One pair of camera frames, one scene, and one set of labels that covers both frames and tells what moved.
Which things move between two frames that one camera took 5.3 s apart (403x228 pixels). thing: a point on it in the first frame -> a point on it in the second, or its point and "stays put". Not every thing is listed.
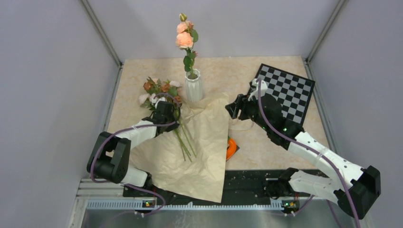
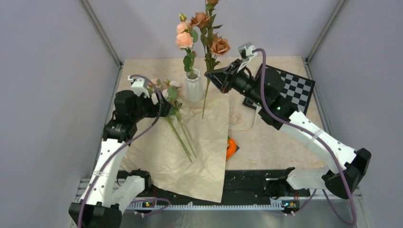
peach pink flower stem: x=186 y=37 stays put
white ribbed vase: x=194 y=86 stays put
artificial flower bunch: x=155 y=91 stays put
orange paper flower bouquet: x=190 y=157 stays put
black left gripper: x=172 y=127 -> x=154 y=108
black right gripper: x=242 y=102 -> x=220 y=77
